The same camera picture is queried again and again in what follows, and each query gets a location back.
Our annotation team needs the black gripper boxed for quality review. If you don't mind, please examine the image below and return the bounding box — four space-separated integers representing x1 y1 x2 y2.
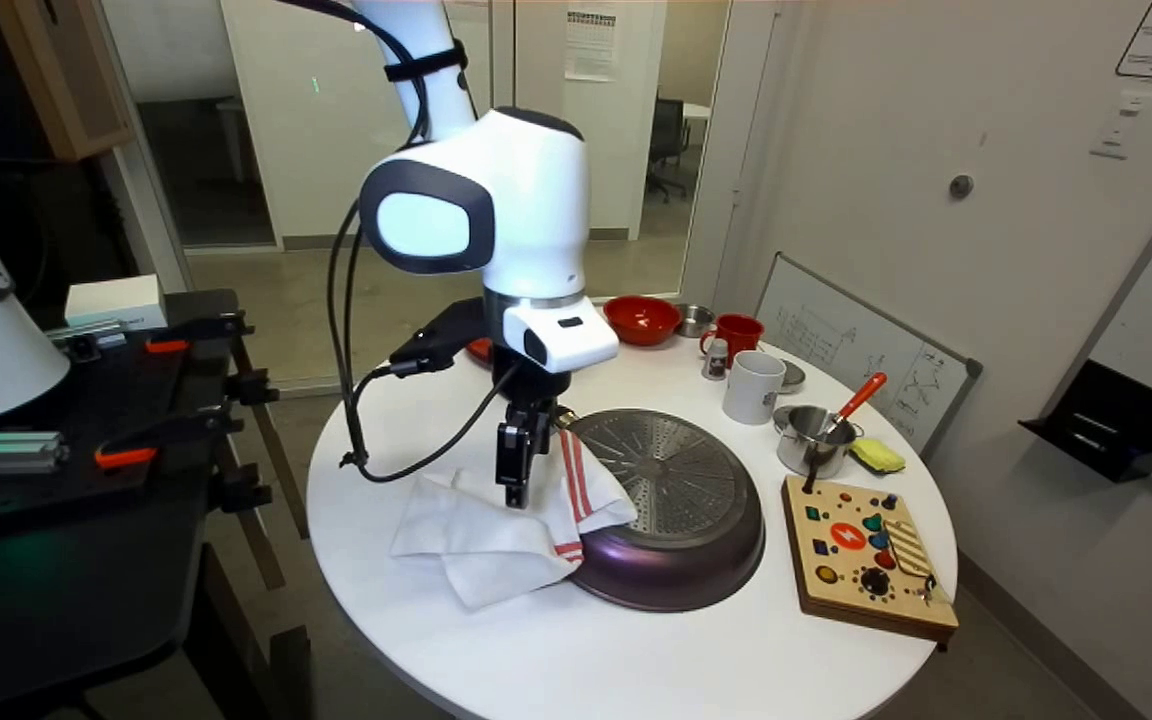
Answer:
486 348 578 510

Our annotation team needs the white towel with red stripes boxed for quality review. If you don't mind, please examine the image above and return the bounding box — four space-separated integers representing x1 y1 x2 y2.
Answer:
390 420 644 617

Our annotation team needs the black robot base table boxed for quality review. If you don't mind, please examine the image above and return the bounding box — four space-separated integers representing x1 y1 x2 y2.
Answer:
0 289 318 720

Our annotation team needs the red bowl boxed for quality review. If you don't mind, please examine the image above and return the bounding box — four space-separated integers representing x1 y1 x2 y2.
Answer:
602 290 687 352

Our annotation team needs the white mug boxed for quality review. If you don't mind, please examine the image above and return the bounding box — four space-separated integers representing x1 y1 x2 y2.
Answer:
722 348 794 426

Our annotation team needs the red mug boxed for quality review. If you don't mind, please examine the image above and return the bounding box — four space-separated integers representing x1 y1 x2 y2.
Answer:
698 313 768 377

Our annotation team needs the steel pot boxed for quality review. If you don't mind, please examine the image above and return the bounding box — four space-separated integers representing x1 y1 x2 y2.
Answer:
772 403 862 478

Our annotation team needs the black office chair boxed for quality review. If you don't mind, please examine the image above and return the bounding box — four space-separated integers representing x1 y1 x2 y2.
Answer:
649 96 702 197

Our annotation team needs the small leaning whiteboard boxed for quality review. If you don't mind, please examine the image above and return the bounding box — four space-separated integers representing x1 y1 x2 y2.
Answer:
752 249 989 457

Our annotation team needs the yellow green sponge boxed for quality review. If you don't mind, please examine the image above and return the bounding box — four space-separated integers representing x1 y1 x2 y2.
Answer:
850 434 907 478

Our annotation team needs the wooden toy board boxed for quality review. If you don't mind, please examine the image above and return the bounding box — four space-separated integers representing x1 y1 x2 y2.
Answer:
782 476 966 642

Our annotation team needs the black clamp with orange tip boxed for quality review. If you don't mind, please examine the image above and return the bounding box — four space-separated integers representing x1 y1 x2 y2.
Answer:
92 396 275 514
60 306 285 409

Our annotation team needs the white door with glass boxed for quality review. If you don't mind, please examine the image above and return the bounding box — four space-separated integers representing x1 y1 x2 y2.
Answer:
507 0 673 302

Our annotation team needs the paper sign on door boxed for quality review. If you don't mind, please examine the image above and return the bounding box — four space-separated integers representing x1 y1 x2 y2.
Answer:
559 6 626 87

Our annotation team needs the white box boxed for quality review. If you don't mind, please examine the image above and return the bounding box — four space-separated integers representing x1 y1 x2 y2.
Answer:
60 271 171 336

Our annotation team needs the wooden cabinet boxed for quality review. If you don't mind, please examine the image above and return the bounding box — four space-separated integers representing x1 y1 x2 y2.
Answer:
0 0 134 162

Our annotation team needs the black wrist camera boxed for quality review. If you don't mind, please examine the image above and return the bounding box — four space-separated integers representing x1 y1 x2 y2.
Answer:
390 294 496 379

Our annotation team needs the red-handled utensil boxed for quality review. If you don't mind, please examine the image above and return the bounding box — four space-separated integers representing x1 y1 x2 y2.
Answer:
802 367 894 497

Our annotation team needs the black wall tray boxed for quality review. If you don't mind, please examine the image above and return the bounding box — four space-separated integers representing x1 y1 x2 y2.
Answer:
1017 356 1152 489

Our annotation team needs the small wall label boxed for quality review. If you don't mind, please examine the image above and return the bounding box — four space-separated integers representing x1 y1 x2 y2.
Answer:
1088 87 1152 167

